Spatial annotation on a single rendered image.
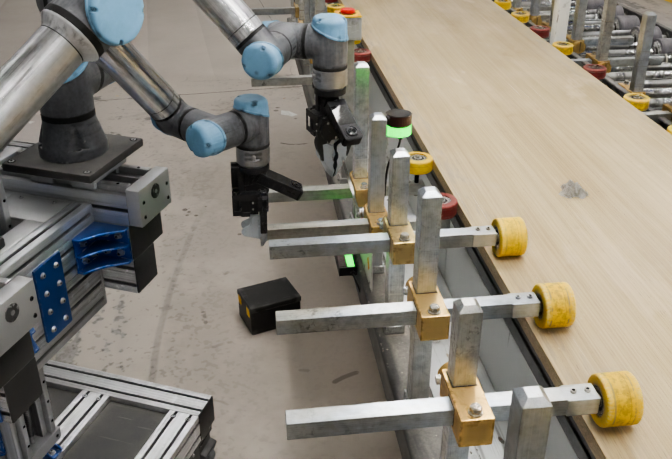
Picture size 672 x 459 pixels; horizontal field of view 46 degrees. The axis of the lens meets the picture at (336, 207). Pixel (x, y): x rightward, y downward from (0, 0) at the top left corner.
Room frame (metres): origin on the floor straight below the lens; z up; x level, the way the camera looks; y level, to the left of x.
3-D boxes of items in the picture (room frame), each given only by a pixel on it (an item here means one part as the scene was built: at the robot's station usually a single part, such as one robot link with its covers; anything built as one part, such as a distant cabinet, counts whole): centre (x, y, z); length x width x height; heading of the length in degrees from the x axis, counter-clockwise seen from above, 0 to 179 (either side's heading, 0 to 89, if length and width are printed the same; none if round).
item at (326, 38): (1.64, 0.02, 1.29); 0.09 x 0.08 x 0.11; 77
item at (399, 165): (1.42, -0.13, 0.89); 0.04 x 0.04 x 0.48; 7
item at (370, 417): (0.89, -0.18, 0.95); 0.50 x 0.04 x 0.04; 97
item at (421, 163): (1.90, -0.22, 0.85); 0.08 x 0.08 x 0.11
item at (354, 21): (2.18, -0.03, 1.18); 0.07 x 0.07 x 0.08; 7
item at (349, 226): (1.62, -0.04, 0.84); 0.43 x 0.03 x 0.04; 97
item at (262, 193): (1.60, 0.19, 0.96); 0.09 x 0.08 x 0.12; 97
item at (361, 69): (1.92, -0.06, 0.92); 0.04 x 0.04 x 0.48; 7
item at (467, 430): (0.90, -0.19, 0.95); 0.14 x 0.06 x 0.05; 7
